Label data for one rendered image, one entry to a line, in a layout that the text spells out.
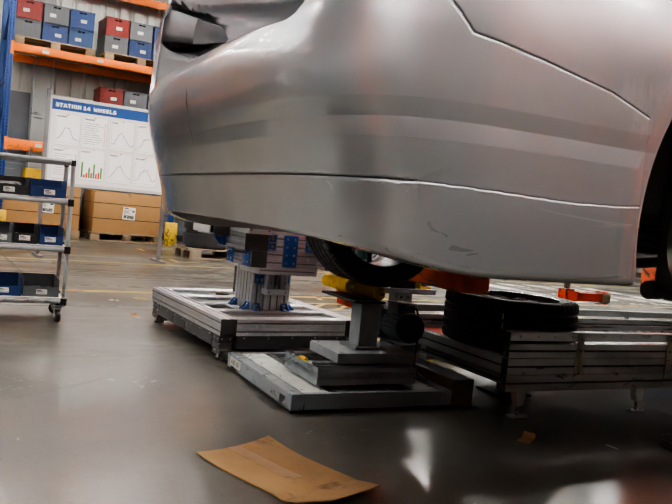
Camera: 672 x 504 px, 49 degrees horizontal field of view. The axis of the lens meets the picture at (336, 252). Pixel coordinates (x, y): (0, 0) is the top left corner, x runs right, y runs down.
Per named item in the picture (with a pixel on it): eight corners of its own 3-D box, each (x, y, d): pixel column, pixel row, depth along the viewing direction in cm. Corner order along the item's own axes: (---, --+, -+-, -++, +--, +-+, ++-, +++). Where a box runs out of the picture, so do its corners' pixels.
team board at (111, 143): (37, 258, 845) (50, 85, 834) (31, 253, 888) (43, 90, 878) (166, 264, 920) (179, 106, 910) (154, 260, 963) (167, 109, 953)
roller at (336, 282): (346, 293, 331) (347, 280, 331) (318, 284, 357) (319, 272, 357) (358, 293, 333) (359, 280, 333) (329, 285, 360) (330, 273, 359)
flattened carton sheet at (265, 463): (309, 516, 203) (311, 504, 202) (196, 456, 242) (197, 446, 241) (383, 494, 224) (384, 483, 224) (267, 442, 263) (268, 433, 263)
